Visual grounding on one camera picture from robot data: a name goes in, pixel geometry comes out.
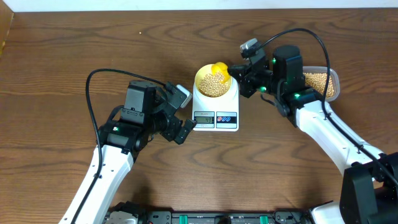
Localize clear plastic container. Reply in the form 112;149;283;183
303;66;340;102

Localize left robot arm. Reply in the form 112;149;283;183
61;81;196;223

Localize left black cable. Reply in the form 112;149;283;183
70;68;169;224

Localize yellow measuring scoop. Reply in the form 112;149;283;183
211;62;231;84

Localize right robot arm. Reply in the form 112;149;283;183
228;39;397;224

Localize soybeans in container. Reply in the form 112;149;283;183
304;73;335;98

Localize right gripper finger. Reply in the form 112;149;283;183
228;64;251;73
229;70;246;82

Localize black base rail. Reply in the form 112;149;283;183
103;202;313;224

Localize pale yellow plastic bowl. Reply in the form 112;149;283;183
193;64;236;100

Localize white digital kitchen scale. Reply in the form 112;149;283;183
192;77;239;132

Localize soybeans in bowl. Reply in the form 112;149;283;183
198;72;230;98

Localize right black cable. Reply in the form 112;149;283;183
254;27;398;187

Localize black cable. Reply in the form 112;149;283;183
70;68;169;224
254;27;398;187

